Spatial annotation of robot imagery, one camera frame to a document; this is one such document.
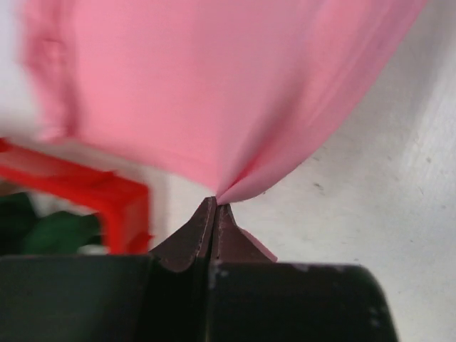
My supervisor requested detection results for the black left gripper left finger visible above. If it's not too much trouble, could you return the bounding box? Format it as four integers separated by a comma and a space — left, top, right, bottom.
1, 197, 216, 341

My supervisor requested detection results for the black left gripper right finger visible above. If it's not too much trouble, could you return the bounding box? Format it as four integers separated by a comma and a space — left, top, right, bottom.
206, 205, 398, 341

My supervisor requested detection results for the pink t shirt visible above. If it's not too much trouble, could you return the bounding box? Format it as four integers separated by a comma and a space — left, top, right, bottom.
21, 0, 428, 263

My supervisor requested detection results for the red plastic bin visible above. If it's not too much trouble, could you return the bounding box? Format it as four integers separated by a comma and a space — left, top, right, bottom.
1, 138, 151, 254

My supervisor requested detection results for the dark green t shirt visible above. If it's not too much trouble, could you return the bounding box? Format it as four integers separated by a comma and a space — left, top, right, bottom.
1, 192, 103, 256

